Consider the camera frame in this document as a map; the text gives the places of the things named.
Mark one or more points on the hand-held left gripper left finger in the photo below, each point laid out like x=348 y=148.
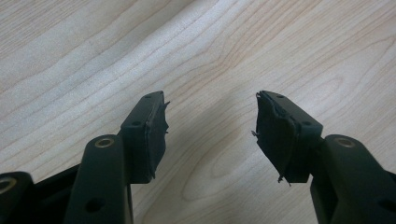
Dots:
x=146 y=137

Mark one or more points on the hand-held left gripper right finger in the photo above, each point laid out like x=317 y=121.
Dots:
x=280 y=137

